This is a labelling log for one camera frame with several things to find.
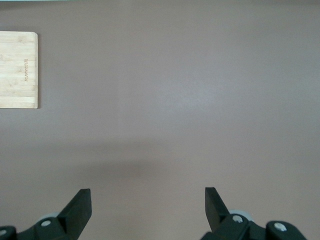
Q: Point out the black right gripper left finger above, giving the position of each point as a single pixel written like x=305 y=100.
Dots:
x=70 y=220

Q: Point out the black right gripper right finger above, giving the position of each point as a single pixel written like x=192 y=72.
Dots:
x=217 y=220

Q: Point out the bamboo cutting board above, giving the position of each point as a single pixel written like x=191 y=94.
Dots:
x=17 y=70

